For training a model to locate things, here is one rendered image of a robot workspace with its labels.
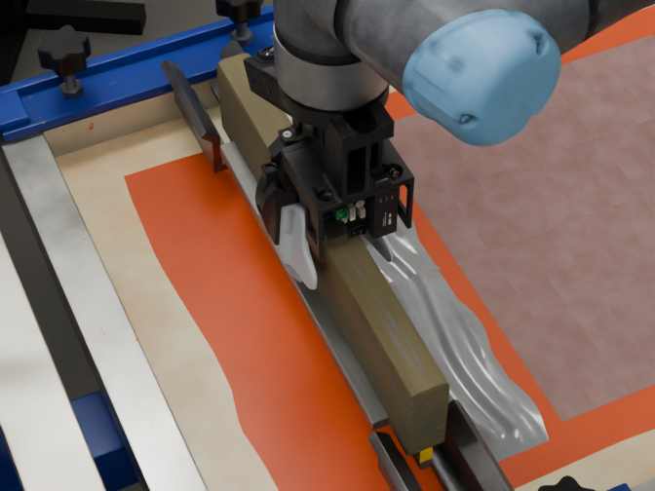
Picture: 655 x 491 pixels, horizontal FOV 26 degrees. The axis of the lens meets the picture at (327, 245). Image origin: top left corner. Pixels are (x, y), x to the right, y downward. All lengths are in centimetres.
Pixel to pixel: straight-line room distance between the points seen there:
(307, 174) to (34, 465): 27
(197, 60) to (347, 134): 41
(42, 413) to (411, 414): 25
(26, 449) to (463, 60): 42
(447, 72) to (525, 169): 51
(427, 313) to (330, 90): 32
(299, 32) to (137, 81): 43
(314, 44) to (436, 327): 35
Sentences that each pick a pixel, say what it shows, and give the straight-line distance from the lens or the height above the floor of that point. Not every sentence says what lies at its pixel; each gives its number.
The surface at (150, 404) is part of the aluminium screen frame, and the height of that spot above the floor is 99.
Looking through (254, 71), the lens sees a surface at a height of 117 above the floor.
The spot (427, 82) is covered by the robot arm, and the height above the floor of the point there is 134.
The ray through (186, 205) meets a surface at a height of 95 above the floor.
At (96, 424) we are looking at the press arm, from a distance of 114.
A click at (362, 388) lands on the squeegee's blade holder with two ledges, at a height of 102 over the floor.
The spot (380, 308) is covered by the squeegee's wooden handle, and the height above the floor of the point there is 109.
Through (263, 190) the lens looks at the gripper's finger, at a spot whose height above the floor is 113.
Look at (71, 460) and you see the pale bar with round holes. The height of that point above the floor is 104.
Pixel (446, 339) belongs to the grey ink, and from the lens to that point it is 112.
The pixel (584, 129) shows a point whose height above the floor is 95.
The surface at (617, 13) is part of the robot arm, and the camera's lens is 84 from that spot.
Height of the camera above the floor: 187
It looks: 50 degrees down
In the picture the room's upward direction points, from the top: straight up
